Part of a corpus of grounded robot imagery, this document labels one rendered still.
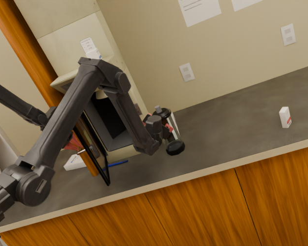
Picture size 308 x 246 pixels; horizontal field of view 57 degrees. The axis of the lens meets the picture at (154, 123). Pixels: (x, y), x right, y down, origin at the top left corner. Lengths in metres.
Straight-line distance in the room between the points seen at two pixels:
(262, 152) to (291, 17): 0.90
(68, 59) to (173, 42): 0.67
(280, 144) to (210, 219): 0.53
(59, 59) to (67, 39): 0.11
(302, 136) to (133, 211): 0.88
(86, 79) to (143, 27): 1.06
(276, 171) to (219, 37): 0.86
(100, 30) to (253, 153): 0.89
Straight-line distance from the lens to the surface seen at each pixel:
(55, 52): 1.50
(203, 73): 1.88
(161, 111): 1.39
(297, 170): 1.45
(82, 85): 0.79
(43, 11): 1.48
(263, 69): 1.94
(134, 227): 1.62
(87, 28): 1.42
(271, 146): 1.33
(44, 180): 0.74
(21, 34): 1.54
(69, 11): 1.43
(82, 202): 1.53
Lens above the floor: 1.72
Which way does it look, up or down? 24 degrees down
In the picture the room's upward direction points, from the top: 25 degrees counter-clockwise
